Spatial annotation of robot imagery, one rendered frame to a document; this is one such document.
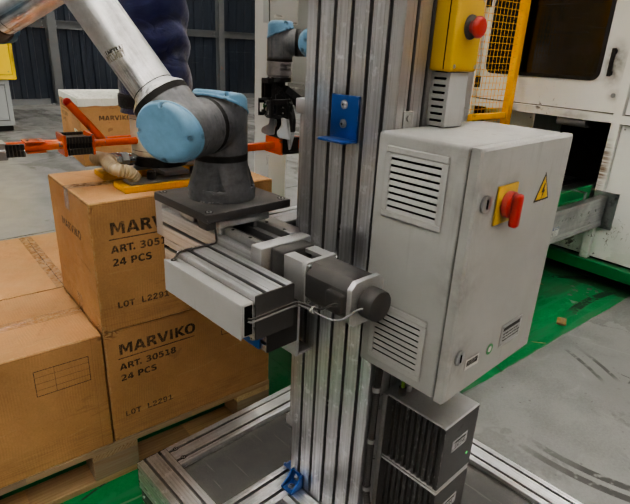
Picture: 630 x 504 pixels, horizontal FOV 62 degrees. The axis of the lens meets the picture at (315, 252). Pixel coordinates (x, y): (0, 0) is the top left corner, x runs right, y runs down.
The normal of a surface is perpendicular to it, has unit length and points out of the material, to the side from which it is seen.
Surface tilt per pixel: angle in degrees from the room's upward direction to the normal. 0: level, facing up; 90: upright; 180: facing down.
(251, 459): 0
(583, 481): 0
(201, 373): 90
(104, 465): 90
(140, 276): 90
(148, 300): 90
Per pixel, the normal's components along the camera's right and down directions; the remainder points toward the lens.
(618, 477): 0.04, -0.93
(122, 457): 0.62, 0.31
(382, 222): -0.72, 0.22
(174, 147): -0.30, 0.42
